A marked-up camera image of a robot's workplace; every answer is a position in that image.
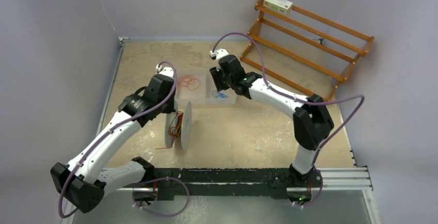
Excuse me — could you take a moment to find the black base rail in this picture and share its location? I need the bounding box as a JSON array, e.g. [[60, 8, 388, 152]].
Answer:
[[131, 156, 373, 203]]

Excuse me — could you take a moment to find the wooden shoe rack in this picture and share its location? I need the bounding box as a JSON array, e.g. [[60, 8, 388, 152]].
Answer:
[[240, 0, 374, 101]]

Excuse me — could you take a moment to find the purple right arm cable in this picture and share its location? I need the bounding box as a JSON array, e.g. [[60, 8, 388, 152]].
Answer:
[[211, 32, 366, 168]]

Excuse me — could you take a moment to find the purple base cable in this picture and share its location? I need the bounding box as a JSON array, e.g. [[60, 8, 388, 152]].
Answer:
[[132, 177, 190, 218]]

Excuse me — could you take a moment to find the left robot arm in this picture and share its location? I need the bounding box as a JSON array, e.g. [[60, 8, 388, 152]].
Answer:
[[50, 68, 177, 218]]

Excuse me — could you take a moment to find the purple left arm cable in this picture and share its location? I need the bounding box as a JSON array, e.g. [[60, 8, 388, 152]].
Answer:
[[57, 61, 178, 219]]

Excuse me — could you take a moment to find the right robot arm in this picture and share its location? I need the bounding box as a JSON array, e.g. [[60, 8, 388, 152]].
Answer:
[[209, 50, 334, 186]]

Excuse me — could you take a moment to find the white filament spool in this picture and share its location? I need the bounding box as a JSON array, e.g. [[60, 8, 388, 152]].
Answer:
[[165, 101, 193, 150]]

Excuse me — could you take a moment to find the white cardboard box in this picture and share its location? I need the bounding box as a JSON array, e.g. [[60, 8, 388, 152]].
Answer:
[[262, 0, 293, 15]]

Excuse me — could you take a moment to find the red wire on spool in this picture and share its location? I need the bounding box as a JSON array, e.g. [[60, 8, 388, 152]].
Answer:
[[155, 111, 185, 150]]

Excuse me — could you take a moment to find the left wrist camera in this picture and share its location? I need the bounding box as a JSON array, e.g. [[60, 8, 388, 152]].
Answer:
[[155, 65, 175, 79]]

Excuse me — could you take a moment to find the translucent plastic divided tray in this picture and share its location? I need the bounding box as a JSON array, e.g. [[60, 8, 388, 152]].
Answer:
[[175, 68, 237, 106]]

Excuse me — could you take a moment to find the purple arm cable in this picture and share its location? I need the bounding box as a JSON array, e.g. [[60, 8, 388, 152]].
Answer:
[[211, 32, 366, 168], [57, 61, 178, 219]]

